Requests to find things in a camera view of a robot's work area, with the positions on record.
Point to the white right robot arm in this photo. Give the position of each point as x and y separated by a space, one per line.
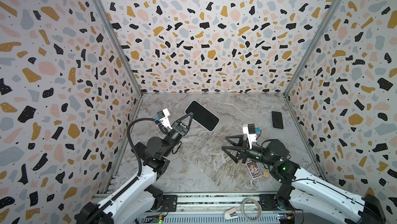
303 190

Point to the aluminium corner post left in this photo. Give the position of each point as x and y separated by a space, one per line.
117 46

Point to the aluminium corner post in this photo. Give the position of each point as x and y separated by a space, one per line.
117 46
312 45

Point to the aluminium corner post right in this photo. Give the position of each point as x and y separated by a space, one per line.
312 45

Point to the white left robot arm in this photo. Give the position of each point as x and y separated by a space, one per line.
139 195

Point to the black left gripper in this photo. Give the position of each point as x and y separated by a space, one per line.
180 131

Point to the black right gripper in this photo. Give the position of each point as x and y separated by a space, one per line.
243 151

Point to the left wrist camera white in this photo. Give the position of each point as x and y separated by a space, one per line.
163 120

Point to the purple playing card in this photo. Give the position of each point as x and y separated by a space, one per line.
254 170

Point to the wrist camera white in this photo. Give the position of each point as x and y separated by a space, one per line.
163 120
252 133

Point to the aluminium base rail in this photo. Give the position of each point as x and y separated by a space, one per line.
209 208

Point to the white pink stapler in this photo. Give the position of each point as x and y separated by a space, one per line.
231 214

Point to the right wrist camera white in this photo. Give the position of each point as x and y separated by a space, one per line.
252 133

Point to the small phone in green case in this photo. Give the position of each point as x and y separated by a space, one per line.
277 120

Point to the small wooden block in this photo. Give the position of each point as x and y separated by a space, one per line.
266 174

